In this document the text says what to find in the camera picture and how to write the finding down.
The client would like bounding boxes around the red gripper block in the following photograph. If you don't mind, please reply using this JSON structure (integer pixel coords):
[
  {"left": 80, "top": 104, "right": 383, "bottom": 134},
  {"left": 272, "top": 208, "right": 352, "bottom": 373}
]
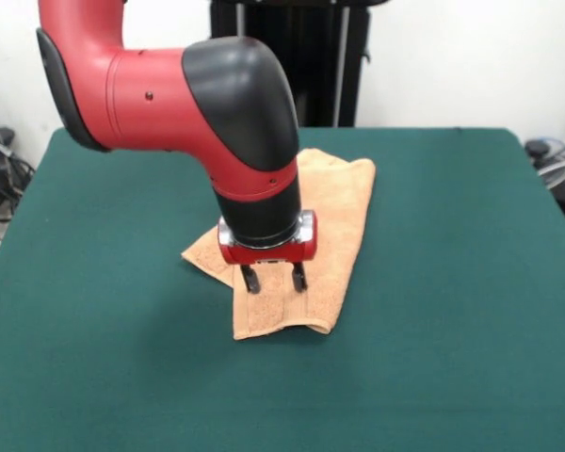
[{"left": 217, "top": 210, "right": 319, "bottom": 296}]

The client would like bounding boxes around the tan terry towel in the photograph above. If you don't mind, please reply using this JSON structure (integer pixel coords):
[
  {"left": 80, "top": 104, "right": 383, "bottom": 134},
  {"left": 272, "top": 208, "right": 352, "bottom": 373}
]
[{"left": 181, "top": 148, "right": 377, "bottom": 341}]

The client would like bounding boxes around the dark green table cloth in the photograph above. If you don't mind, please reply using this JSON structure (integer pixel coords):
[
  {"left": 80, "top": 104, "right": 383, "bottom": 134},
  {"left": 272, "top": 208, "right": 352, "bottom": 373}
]
[{"left": 0, "top": 125, "right": 565, "bottom": 452}]

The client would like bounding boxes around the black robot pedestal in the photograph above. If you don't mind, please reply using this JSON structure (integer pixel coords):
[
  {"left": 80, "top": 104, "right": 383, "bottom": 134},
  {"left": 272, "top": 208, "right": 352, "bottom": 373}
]
[{"left": 209, "top": 0, "right": 373, "bottom": 128}]

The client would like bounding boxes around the black cable tangle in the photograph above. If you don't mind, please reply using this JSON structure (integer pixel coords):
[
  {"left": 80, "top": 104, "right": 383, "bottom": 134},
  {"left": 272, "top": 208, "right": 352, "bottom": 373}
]
[{"left": 0, "top": 93, "right": 37, "bottom": 265}]

